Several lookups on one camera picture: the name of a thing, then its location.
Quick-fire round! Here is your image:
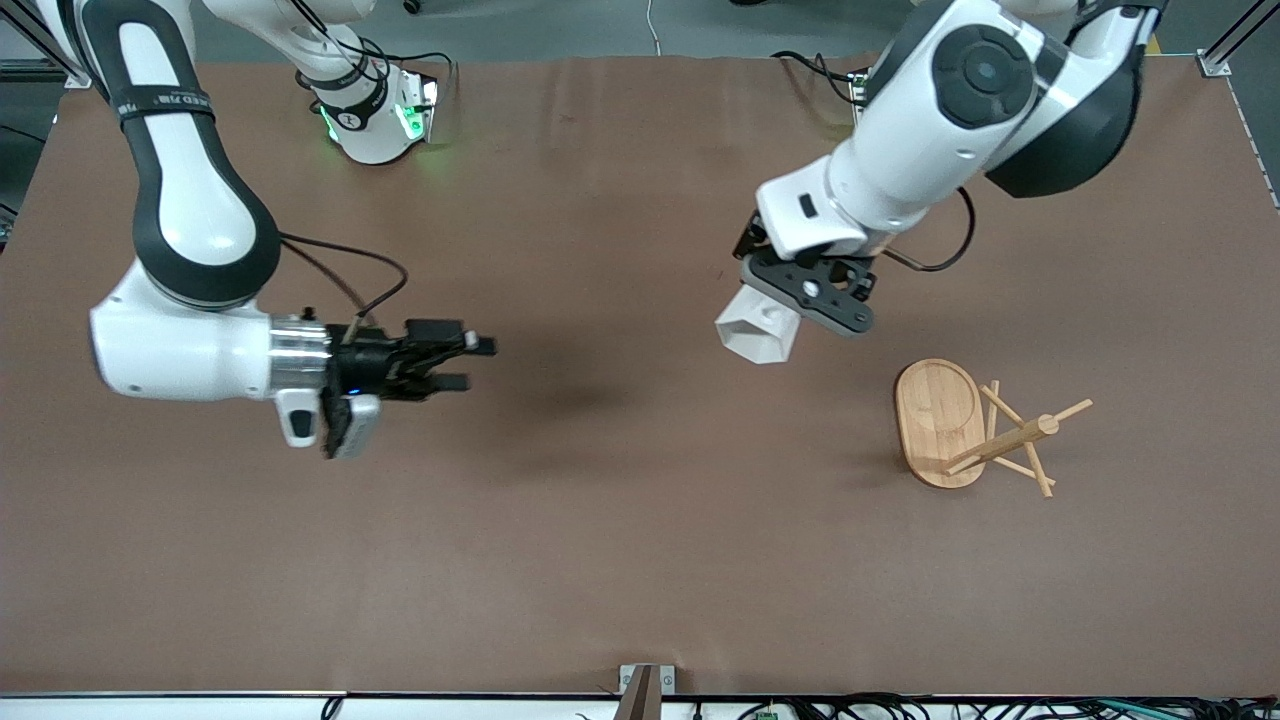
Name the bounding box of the white hexagonal cup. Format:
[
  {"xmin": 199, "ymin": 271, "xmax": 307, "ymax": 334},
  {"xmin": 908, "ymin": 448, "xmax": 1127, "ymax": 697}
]
[{"xmin": 714, "ymin": 284, "xmax": 804, "ymax": 367}]

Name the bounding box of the wooden cup rack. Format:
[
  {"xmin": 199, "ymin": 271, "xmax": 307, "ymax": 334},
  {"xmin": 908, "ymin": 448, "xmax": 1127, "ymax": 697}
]
[{"xmin": 893, "ymin": 358, "xmax": 1094, "ymax": 499}]

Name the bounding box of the silver base connector box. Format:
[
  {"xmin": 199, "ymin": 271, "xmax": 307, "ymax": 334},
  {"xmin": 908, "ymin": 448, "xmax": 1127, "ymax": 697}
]
[{"xmin": 395, "ymin": 70, "xmax": 442, "ymax": 143}]

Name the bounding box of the brown paper table cover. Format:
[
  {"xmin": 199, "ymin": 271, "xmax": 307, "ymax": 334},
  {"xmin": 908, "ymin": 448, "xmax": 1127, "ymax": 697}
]
[{"xmin": 0, "ymin": 55, "xmax": 1280, "ymax": 697}]

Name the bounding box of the black right arm wrist cable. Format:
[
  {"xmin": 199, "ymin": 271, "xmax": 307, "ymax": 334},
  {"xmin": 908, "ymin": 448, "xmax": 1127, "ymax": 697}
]
[{"xmin": 278, "ymin": 232, "xmax": 411, "ymax": 329}]

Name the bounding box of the black left base cable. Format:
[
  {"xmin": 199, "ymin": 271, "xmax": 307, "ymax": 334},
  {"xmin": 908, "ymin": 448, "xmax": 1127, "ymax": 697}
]
[{"xmin": 773, "ymin": 48, "xmax": 871, "ymax": 107}]

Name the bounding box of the black base cable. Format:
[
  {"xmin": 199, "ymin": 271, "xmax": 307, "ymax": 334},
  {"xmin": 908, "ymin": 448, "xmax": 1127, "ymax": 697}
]
[
  {"xmin": 773, "ymin": 48, "xmax": 871, "ymax": 107},
  {"xmin": 290, "ymin": 0, "xmax": 453, "ymax": 101}
]

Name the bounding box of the black right base cable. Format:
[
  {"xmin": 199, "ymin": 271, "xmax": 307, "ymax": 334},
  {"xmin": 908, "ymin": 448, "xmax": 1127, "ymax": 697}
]
[{"xmin": 290, "ymin": 0, "xmax": 453, "ymax": 101}]

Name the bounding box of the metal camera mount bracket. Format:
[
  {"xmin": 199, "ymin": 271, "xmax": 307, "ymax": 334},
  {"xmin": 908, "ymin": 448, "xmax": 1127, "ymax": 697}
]
[{"xmin": 618, "ymin": 664, "xmax": 677, "ymax": 720}]

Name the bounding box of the aluminium frame post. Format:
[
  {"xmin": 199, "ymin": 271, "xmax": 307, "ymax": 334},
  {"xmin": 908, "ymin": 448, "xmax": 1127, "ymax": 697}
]
[
  {"xmin": 0, "ymin": 0, "xmax": 98, "ymax": 91},
  {"xmin": 1196, "ymin": 0, "xmax": 1280, "ymax": 80}
]

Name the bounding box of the black cable tangle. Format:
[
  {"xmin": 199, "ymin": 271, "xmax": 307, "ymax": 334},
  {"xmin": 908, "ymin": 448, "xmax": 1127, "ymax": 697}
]
[{"xmin": 690, "ymin": 692, "xmax": 1280, "ymax": 720}]

